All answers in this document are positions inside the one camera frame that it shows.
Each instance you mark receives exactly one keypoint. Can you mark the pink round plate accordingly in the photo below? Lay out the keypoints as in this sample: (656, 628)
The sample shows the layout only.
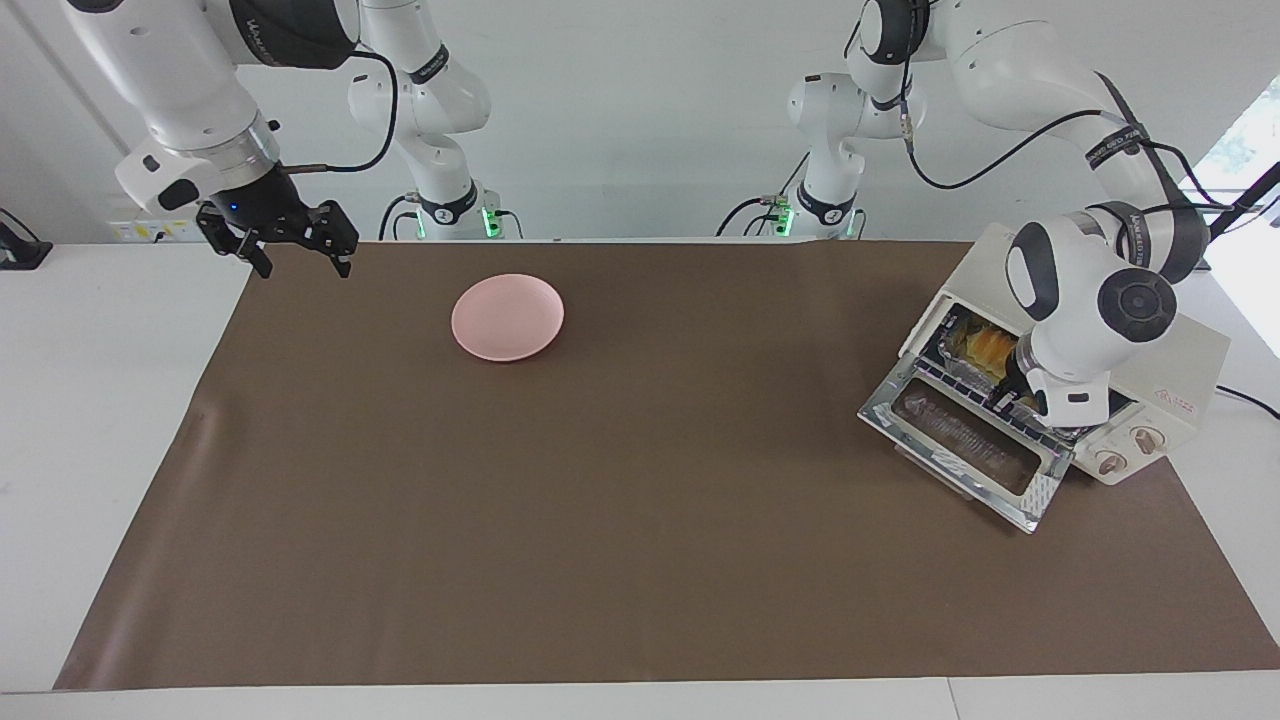
(507, 318)

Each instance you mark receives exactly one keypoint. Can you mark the yellow sliced bread loaf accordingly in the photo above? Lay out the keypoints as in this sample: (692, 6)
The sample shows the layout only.
(985, 348)

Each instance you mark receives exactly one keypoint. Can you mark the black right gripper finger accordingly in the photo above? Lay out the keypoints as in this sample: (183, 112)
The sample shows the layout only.
(230, 238)
(337, 230)

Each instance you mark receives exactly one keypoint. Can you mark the glass oven door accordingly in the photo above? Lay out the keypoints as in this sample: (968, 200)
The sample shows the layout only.
(960, 445)

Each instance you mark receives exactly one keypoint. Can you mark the white wall power outlet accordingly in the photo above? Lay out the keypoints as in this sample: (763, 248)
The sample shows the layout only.
(130, 232)

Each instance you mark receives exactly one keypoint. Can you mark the black stand base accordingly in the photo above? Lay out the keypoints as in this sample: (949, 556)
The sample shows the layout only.
(20, 255)

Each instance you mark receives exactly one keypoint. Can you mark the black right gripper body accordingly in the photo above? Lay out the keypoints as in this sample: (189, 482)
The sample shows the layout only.
(265, 210)

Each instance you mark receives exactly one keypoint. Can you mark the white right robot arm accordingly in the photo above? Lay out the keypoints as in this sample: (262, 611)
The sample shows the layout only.
(180, 90)

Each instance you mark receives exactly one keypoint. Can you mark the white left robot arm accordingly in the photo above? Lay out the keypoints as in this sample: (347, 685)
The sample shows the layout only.
(1080, 300)

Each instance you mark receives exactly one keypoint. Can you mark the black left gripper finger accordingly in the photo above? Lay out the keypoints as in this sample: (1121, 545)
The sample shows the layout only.
(1000, 398)

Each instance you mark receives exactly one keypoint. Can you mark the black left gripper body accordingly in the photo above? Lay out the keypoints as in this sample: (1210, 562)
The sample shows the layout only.
(1022, 375)

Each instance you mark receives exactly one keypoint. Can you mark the cream toaster oven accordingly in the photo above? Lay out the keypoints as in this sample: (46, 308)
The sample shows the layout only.
(1195, 375)

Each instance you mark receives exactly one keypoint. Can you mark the black camera stand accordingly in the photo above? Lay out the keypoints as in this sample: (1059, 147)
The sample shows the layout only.
(1250, 195)

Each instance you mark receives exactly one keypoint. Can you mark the beige oven knob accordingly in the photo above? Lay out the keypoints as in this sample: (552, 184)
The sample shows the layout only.
(1110, 463)
(1147, 438)

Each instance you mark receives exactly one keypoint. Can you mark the silver aluminium foil tray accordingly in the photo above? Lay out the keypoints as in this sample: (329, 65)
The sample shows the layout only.
(960, 372)

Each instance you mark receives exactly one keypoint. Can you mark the brown table mat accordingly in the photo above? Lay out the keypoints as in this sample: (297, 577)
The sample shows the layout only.
(650, 560)

